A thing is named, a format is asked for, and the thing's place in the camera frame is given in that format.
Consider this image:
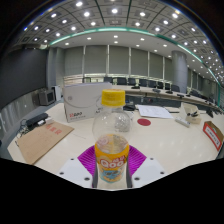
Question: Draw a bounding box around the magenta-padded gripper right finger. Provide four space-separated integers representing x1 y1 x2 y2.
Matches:
125 144 166 189

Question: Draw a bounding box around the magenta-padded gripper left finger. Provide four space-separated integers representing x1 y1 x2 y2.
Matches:
57 145 100 189

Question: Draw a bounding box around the yellow-capped orange drink bottle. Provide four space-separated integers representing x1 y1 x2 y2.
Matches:
92 88 134 184

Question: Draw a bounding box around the brown paper envelope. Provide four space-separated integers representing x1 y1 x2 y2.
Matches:
15 120 75 166

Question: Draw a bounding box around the flat round red coaster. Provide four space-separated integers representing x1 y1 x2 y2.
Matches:
136 117 152 127

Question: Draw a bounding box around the white printed paper sheet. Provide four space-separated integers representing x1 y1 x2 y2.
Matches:
134 104 175 120

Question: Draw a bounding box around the black flat device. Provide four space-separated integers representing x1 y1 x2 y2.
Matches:
25 112 50 130

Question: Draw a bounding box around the black desk microphone unit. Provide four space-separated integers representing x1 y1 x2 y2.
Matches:
123 104 136 112

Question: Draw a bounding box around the white cardboard paper box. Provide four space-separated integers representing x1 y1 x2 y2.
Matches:
62 82 113 123

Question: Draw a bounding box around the white open cardboard holder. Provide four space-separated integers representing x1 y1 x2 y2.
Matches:
181 102 203 125

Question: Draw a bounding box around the red and white box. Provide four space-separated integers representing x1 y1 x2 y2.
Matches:
202 120 224 153

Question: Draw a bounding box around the grey monitor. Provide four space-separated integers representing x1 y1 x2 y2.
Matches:
38 89 57 107

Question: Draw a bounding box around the row of dark office chairs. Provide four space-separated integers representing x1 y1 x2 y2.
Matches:
82 76 183 94

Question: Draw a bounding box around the group of ceiling lights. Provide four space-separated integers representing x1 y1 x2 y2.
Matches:
21 0 224 76

